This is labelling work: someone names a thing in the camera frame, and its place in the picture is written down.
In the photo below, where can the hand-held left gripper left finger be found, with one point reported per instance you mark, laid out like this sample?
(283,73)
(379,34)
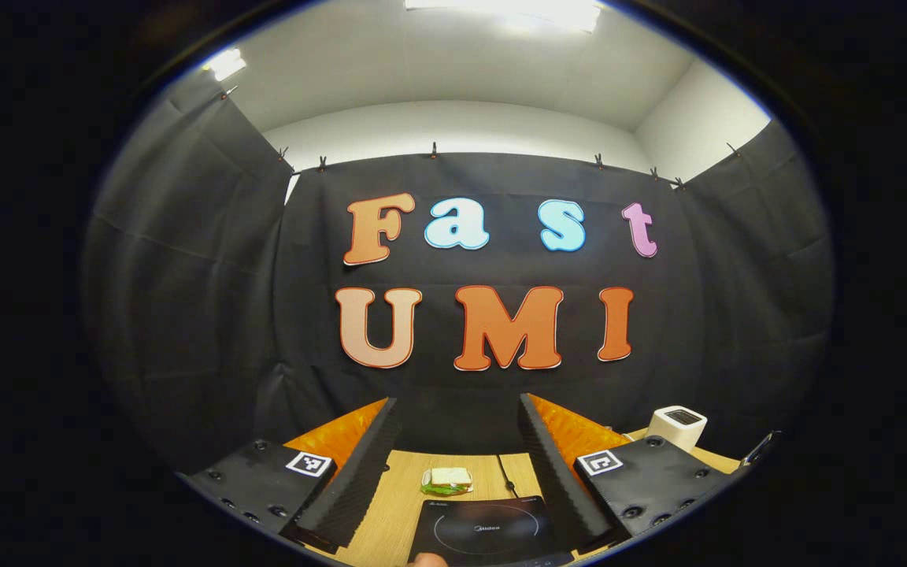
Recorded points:
(359,472)

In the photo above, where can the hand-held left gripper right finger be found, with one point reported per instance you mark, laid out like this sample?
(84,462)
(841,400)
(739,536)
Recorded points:
(552,472)

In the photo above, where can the black induction cooktop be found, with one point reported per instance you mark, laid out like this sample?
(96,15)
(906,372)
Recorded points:
(485,528)

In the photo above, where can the sandwich with lettuce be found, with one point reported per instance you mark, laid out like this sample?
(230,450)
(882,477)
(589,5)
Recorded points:
(449,477)

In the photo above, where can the white toaster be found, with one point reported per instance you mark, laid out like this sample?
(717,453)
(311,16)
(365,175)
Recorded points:
(675,427)

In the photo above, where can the dark grey flat device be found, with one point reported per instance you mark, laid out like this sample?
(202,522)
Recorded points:
(760,450)

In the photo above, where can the long ceiling light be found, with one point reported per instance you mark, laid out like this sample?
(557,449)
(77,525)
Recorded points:
(225,63)

